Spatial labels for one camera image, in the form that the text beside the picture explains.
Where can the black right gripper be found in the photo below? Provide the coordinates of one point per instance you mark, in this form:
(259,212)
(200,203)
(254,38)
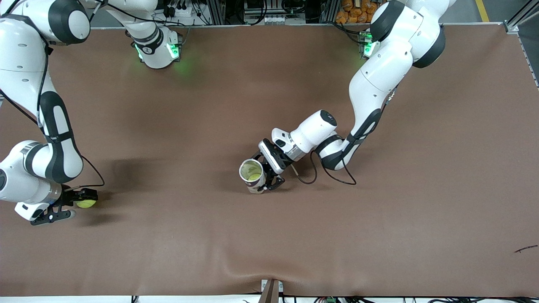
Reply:
(70,196)

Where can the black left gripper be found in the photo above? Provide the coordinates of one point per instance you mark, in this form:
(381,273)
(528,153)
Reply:
(267,162)

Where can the yellow tennis ball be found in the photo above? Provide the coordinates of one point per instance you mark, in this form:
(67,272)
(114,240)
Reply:
(86,205)
(254,176)

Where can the clear tennis ball can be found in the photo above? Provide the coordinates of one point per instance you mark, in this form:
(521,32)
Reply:
(259,187)

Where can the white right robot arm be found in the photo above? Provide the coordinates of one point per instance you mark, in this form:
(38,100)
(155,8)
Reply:
(21,63)

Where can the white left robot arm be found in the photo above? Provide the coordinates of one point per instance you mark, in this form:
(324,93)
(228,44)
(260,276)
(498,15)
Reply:
(379,75)

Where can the brown table mat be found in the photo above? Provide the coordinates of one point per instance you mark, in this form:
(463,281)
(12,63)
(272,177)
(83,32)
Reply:
(236,84)

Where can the white terminal strip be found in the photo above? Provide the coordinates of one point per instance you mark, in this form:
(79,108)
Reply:
(282,19)

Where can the white power strip with plugs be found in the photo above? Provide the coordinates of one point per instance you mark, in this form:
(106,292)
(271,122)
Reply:
(191,16)

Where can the bag of orange items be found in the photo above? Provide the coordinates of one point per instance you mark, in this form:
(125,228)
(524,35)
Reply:
(351,12)

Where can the metal table edge bracket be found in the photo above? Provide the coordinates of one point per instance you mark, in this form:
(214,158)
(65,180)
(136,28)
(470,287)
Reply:
(271,294)

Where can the aluminium frame post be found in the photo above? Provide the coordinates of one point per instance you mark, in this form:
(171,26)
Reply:
(330,10)
(217,10)

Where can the perforated metal table rail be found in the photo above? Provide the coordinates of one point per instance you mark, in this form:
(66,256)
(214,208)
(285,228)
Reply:
(531,59)

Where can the aluminium corner frame profile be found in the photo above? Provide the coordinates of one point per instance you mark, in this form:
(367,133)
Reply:
(522,17)

